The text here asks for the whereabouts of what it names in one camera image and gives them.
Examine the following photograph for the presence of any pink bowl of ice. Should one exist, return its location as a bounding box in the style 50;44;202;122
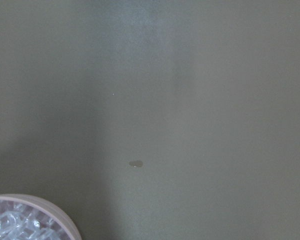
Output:
0;194;82;240

